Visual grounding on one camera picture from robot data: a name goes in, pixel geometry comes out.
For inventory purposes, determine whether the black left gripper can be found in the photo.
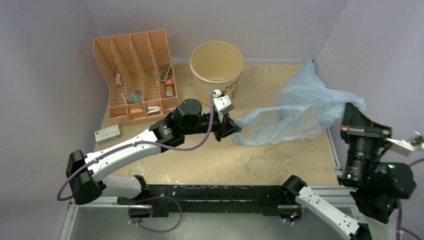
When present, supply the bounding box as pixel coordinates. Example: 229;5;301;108
183;110;241;141

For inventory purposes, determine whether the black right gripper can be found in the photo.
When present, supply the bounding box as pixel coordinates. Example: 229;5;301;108
336;100;388;181

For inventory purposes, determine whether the light blue plastic trash bag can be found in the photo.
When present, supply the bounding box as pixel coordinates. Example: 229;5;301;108
232;60;366;147

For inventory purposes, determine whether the beige plastic trash bin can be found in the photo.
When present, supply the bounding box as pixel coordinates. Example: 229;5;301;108
189;40;244;107

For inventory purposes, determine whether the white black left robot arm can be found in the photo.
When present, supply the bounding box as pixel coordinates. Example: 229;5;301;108
56;95;242;205

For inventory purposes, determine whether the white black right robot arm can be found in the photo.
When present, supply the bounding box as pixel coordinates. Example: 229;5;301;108
280;103;424;240

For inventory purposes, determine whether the pink labelled small bottle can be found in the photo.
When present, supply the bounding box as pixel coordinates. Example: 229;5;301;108
164;78;175;98

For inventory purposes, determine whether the white mini stapler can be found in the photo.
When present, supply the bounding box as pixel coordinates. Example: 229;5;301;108
146;106;161;116

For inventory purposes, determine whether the pink eraser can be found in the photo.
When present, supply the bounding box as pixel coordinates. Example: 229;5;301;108
129;108;144;113

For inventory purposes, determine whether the blue correction tape package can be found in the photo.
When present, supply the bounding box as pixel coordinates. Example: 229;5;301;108
126;89;144;103

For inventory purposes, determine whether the pink plastic desk organizer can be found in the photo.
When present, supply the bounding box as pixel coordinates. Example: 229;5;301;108
92;29;180;127

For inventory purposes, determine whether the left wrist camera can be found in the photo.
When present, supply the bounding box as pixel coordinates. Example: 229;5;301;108
213;89;235;115

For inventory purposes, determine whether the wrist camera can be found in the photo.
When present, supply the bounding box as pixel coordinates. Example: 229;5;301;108
213;89;235;115
386;132;424;157

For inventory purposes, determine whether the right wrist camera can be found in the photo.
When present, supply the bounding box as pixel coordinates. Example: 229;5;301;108
386;132;424;157

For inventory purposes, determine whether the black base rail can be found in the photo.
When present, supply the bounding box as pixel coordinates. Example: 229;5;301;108
117;183;316;220

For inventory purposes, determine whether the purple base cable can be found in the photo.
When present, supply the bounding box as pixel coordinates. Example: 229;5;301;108
127;196;184;233

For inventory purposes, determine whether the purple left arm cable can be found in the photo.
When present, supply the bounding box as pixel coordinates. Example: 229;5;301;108
56;92;221;202

